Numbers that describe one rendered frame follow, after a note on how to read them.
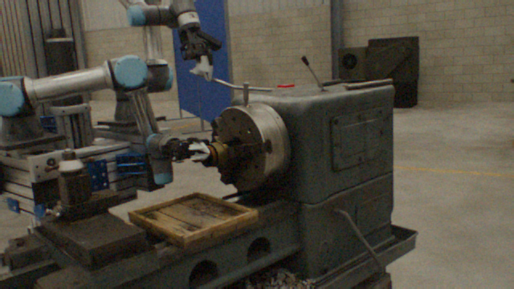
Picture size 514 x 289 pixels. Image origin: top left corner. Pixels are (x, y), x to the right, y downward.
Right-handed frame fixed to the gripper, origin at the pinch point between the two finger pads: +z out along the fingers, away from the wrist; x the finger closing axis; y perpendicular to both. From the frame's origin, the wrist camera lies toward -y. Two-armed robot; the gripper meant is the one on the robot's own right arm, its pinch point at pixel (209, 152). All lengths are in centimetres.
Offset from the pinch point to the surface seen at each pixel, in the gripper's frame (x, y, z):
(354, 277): -55, -45, 25
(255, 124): 8.2, -15.3, 7.7
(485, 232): -111, -247, -13
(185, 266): -30.4, 20.5, 12.2
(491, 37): 26, -957, -318
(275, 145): 0.0, -20.3, 11.7
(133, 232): -13.1, 36.9, 15.3
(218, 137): 3.2, -8.5, -5.5
